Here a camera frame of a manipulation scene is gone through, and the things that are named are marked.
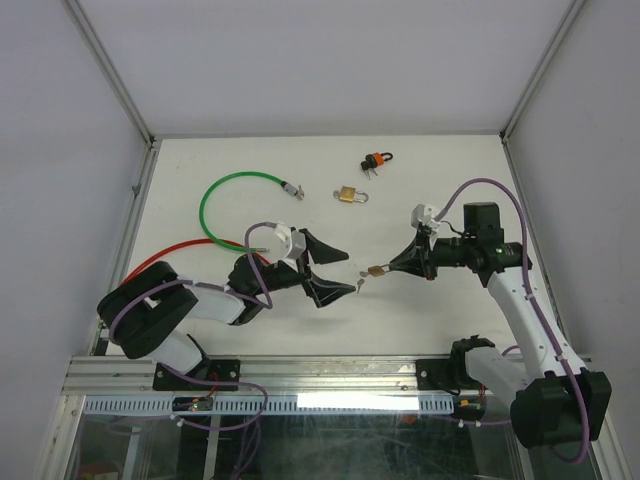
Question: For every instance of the small brass long-shackle padlock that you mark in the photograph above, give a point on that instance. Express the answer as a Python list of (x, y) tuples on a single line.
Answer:
[(378, 270)]

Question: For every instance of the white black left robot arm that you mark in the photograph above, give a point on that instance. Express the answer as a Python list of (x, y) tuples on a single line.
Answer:
[(142, 314)]

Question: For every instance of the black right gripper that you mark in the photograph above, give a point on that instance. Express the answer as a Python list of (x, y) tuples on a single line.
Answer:
[(413, 258)]

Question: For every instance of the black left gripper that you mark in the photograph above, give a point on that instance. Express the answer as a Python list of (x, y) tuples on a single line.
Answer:
[(322, 291)]

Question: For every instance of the aluminium mounting rail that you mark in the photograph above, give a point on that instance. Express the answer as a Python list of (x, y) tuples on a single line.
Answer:
[(118, 375)]

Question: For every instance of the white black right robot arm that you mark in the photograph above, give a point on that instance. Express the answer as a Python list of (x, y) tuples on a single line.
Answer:
[(555, 399)]

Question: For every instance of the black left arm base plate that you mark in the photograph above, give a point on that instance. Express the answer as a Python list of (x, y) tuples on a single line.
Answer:
[(200, 377)]

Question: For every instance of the keys of orange padlock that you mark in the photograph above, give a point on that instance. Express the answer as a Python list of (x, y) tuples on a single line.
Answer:
[(370, 174)]

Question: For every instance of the large brass padlock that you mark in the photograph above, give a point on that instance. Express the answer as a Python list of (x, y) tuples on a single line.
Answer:
[(347, 194)]

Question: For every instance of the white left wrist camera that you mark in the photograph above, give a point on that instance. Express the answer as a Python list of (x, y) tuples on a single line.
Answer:
[(293, 243)]

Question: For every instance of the orange black padlock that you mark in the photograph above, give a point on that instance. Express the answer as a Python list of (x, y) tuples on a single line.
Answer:
[(373, 161)]

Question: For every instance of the green cable lock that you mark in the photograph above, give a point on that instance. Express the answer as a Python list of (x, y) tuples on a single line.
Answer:
[(239, 199)]

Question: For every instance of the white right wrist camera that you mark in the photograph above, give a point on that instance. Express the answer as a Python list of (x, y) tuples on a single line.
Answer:
[(425, 216)]

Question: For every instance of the red cable lock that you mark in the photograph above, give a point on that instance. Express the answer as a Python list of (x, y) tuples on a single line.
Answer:
[(170, 252)]

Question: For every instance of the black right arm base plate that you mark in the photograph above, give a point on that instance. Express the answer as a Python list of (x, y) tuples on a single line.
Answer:
[(433, 374)]

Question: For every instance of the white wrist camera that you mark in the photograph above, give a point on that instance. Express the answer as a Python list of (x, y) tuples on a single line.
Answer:
[(293, 243), (425, 216)]

